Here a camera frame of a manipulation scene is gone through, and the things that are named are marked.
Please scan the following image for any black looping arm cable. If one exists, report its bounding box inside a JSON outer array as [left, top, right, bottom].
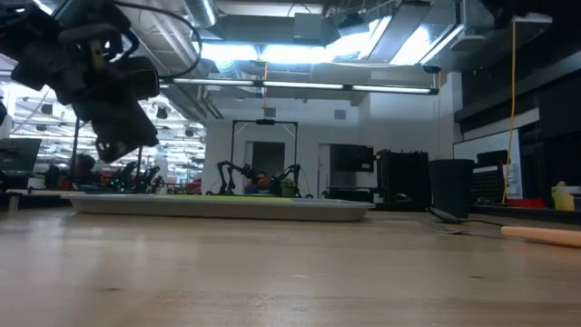
[[113, 0, 203, 79]]

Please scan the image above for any long ceiling light fixture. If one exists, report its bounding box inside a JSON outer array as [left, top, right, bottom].
[[161, 76, 440, 96]]

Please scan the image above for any grey plastic tray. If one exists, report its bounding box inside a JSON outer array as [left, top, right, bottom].
[[61, 193, 377, 223]]

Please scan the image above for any red flat object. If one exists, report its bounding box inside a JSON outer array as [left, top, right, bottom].
[[505, 197, 547, 210]]

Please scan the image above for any dark teal plastic cup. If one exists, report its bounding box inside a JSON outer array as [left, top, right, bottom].
[[428, 158, 476, 219]]

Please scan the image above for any black equipment cabinet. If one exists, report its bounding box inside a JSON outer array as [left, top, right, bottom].
[[375, 148, 431, 206]]

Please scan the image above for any orange hanging cord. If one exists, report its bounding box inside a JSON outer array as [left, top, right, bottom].
[[261, 61, 271, 110]]

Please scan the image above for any person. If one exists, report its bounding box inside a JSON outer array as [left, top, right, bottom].
[[244, 171, 272, 195]]

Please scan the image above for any dark metal spoon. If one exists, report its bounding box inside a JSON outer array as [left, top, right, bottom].
[[426, 206, 505, 228]]

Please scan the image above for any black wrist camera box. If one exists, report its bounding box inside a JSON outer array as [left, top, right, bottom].
[[120, 55, 161, 102]]

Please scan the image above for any black background rig frame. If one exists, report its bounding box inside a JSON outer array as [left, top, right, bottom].
[[230, 118, 300, 197]]

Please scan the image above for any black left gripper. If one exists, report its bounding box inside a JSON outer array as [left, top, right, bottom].
[[56, 20, 160, 164]]

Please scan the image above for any black wall monitor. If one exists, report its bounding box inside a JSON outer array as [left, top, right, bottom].
[[330, 144, 376, 173]]

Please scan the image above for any black pegboard panel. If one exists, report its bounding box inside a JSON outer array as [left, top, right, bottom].
[[470, 169, 507, 204]]

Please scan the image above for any orange handled metal fork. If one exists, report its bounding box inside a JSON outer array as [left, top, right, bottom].
[[413, 216, 581, 250]]

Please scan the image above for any yellow green bottle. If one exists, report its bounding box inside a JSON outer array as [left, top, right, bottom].
[[550, 180, 576, 213]]

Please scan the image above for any dark desk monitor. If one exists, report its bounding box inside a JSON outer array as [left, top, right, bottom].
[[0, 137, 43, 173]]

